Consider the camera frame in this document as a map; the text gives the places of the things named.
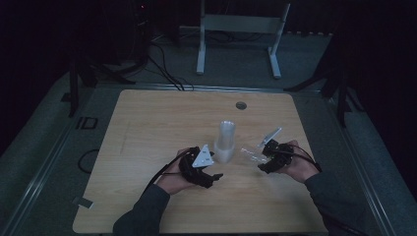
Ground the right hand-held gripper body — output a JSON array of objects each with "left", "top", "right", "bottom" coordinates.
[{"left": 257, "top": 126, "right": 295, "bottom": 175}]

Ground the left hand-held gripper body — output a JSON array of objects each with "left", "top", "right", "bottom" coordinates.
[{"left": 178, "top": 144, "right": 215, "bottom": 190}]

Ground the single clear plastic cup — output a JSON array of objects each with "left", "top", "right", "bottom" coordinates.
[{"left": 240, "top": 145, "right": 270, "bottom": 164}]

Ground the person's right hand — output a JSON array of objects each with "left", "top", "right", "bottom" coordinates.
[{"left": 275, "top": 140, "right": 322, "bottom": 184}]

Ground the person's left hand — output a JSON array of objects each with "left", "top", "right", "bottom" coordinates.
[{"left": 155, "top": 147, "right": 199, "bottom": 196}]

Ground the black tripod stand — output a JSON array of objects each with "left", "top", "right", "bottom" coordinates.
[
  {"left": 282, "top": 63, "right": 366, "bottom": 130},
  {"left": 66, "top": 60, "right": 136, "bottom": 119}
]

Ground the grey tape strip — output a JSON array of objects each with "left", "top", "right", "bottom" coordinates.
[{"left": 73, "top": 196, "right": 95, "bottom": 210}]

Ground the white metal stand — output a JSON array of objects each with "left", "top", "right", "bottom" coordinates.
[{"left": 195, "top": 0, "right": 292, "bottom": 80}]

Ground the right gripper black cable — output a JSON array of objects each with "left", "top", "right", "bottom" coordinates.
[{"left": 278, "top": 144, "right": 324, "bottom": 174}]

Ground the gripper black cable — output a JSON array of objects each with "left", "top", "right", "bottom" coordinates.
[
  {"left": 278, "top": 144, "right": 324, "bottom": 174},
  {"left": 144, "top": 148, "right": 193, "bottom": 195}
]

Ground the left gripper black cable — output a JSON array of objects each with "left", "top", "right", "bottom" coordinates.
[{"left": 144, "top": 148, "right": 193, "bottom": 195}]

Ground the black floor cables bundle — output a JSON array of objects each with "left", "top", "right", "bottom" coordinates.
[{"left": 147, "top": 40, "right": 195, "bottom": 91}]

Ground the black floor cable loop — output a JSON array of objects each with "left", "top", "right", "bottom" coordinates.
[{"left": 77, "top": 148, "right": 101, "bottom": 175}]

